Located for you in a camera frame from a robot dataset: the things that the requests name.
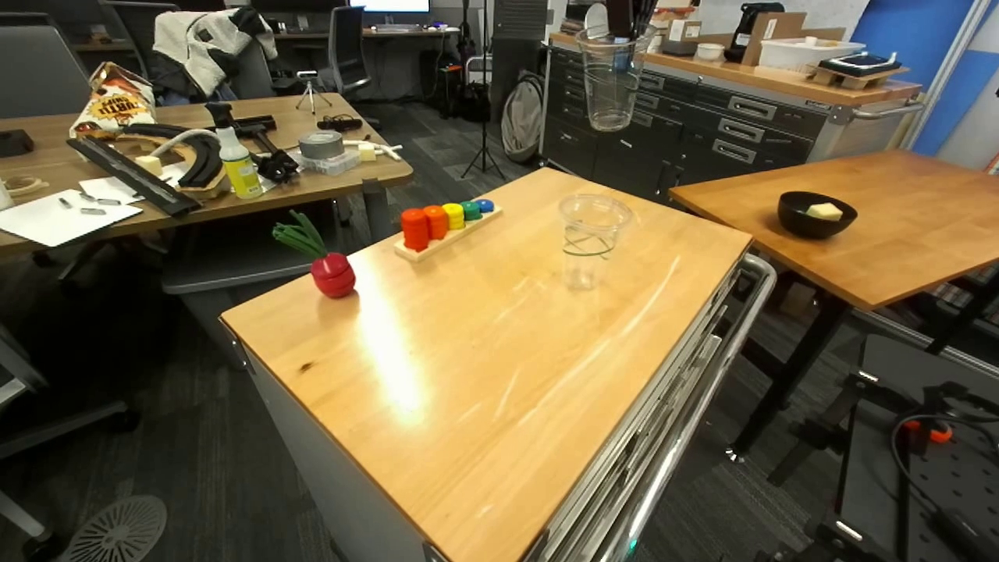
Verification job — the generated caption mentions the white standing fan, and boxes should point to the white standing fan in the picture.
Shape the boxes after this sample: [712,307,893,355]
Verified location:
[498,67,549,165]

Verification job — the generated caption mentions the black drawer tool cabinet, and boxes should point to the black drawer tool cabinet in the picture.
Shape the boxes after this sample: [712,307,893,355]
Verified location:
[541,30,926,207]

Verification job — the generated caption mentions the black tripod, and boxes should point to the black tripod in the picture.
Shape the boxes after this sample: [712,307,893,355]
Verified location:
[458,0,514,185]

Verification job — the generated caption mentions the white container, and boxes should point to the white container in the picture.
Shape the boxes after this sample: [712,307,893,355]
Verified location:
[757,35,872,78]

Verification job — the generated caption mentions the wooden block with phone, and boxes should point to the wooden block with phone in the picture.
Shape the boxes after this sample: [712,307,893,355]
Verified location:
[805,50,909,94]

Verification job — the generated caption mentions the black bowl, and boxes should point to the black bowl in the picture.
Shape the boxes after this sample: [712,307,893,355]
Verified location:
[773,188,862,243]

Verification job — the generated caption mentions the orange cylinder block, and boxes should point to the orange cylinder block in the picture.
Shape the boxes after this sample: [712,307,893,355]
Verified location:
[421,202,453,243]

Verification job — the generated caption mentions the dark mesh office chair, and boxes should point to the dark mesh office chair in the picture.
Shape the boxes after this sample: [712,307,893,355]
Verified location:
[324,4,378,101]

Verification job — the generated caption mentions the blue partition panel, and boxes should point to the blue partition panel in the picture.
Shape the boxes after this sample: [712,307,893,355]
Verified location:
[850,0,999,163]

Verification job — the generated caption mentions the red cylinder block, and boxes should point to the red cylinder block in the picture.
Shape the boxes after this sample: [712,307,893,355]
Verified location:
[399,207,435,252]

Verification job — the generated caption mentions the small flat black tool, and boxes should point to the small flat black tool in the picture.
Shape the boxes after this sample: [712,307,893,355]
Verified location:
[314,112,367,135]

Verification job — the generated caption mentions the grey tape roll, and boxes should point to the grey tape roll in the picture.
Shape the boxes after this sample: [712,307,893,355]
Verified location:
[297,126,352,175]

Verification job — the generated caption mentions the square wooden table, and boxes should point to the square wooden table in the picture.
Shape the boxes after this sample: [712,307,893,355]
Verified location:
[665,147,999,468]

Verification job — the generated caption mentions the black handheld tool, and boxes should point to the black handheld tool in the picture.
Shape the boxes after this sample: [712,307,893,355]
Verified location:
[254,147,302,188]

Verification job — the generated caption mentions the red toy radish green leaves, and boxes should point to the red toy radish green leaves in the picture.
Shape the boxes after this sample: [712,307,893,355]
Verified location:
[272,210,362,302]

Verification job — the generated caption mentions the spray bottle yellow liquid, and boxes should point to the spray bottle yellow liquid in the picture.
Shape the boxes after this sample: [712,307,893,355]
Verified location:
[205,101,269,202]

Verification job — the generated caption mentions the white cloth on chair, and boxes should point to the white cloth on chair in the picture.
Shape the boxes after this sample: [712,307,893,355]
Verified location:
[151,7,283,101]

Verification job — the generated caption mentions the cluttered wooden office desk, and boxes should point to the cluttered wooden office desk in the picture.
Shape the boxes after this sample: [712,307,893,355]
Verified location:
[0,90,417,275]

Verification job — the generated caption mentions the snack bag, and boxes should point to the snack bag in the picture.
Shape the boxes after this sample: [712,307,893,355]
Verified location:
[69,58,160,141]

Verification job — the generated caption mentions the long black bar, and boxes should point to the long black bar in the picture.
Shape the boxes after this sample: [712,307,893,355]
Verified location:
[65,135,204,222]

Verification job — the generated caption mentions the steel tool cabinet cart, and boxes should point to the steel tool cabinet cart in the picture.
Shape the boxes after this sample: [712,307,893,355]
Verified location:
[219,252,781,562]

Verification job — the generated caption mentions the black perforated breadboard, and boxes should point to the black perforated breadboard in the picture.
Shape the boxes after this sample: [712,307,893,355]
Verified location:
[826,332,999,562]

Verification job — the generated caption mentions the grey office chair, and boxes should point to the grey office chair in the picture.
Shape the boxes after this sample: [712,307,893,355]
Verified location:
[0,19,98,123]

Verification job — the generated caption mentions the white paper sheet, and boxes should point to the white paper sheet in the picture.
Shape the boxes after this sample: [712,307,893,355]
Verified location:
[0,175,146,252]

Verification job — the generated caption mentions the round floor fan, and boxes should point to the round floor fan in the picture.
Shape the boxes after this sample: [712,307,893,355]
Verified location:
[53,492,171,562]

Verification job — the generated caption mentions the chrome cart handle bar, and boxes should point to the chrome cart handle bar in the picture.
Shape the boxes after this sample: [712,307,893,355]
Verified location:
[609,252,781,562]

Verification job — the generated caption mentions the black curved hose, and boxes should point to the black curved hose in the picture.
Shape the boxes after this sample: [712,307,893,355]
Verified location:
[131,126,227,196]

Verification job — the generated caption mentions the orange clamp handle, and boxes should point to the orange clamp handle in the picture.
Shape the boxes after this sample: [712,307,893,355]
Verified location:
[897,411,954,454]

